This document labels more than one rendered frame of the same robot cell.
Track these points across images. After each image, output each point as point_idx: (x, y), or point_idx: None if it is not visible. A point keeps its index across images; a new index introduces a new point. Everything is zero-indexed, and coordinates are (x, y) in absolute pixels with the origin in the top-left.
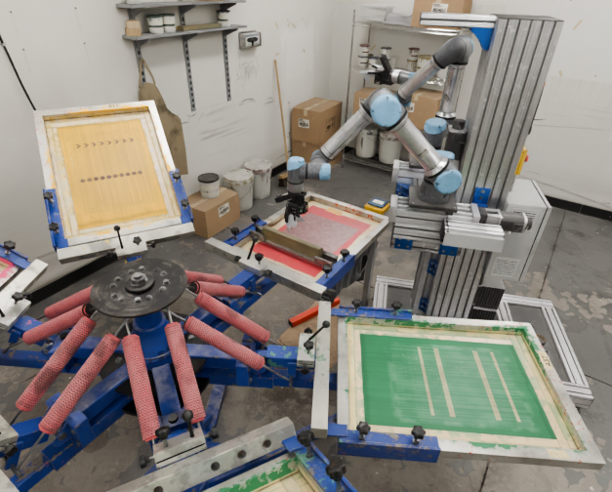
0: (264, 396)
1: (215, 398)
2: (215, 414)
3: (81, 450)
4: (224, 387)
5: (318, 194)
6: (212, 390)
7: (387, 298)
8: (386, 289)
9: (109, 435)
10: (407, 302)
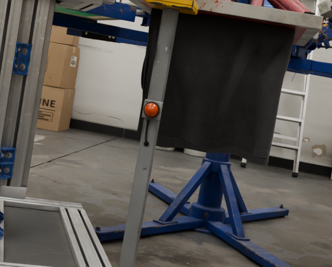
0: (202, 258)
1: (252, 245)
2: (236, 237)
3: (323, 242)
4: (255, 251)
5: (297, 12)
6: (263, 249)
7: (72, 259)
8: (81, 261)
9: (316, 246)
10: (18, 252)
